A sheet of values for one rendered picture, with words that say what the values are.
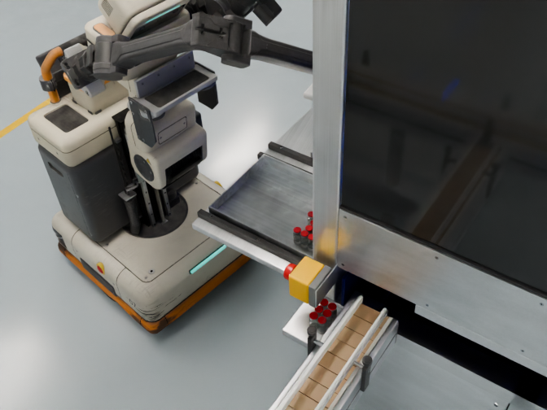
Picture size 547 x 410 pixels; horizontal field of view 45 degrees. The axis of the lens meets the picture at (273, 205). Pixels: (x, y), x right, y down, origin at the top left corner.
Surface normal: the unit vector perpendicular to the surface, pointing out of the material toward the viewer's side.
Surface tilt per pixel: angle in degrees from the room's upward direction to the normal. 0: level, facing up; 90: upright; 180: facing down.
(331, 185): 90
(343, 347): 0
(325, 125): 90
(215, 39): 49
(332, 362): 0
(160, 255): 0
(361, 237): 90
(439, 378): 90
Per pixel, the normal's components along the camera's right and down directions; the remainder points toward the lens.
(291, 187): -0.04, -0.70
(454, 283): -0.57, 0.60
